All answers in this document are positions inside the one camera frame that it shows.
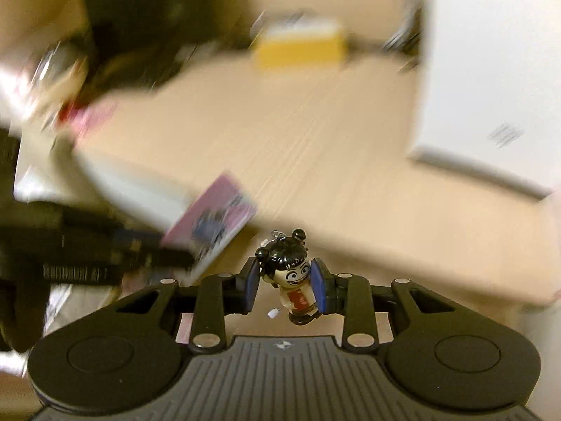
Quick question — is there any black-haired toy figure keychain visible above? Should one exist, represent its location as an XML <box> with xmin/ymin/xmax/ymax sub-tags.
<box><xmin>255</xmin><ymin>229</ymin><xmax>323</xmax><ymax>326</ymax></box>

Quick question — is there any large white box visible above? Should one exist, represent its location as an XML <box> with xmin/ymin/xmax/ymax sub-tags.
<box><xmin>405</xmin><ymin>0</ymin><xmax>561</xmax><ymax>198</ymax></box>

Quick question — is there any pink and red packet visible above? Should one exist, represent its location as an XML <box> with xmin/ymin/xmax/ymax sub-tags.
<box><xmin>57</xmin><ymin>96</ymin><xmax>120</xmax><ymax>138</ymax></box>

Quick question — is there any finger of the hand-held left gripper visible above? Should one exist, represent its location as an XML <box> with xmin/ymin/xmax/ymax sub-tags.
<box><xmin>111</xmin><ymin>227</ymin><xmax>196</xmax><ymax>272</ymax></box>

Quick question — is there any pink printed card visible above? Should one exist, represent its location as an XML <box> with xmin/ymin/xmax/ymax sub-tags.
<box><xmin>160</xmin><ymin>174</ymin><xmax>258</xmax><ymax>282</ymax></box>

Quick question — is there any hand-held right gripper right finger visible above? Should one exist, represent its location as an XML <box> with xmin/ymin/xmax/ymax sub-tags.
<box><xmin>310</xmin><ymin>258</ymin><xmax>457</xmax><ymax>352</ymax></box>

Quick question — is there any yellow and white box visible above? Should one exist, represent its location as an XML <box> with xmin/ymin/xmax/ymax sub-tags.
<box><xmin>253</xmin><ymin>16</ymin><xmax>348</xmax><ymax>72</ymax></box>

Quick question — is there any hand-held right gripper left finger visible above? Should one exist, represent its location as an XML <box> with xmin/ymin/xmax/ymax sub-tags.
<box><xmin>115</xmin><ymin>258</ymin><xmax>260</xmax><ymax>352</ymax></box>

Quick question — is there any dark blurred monitor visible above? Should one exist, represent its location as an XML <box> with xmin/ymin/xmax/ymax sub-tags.
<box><xmin>81</xmin><ymin>0</ymin><xmax>264</xmax><ymax>95</ymax></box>

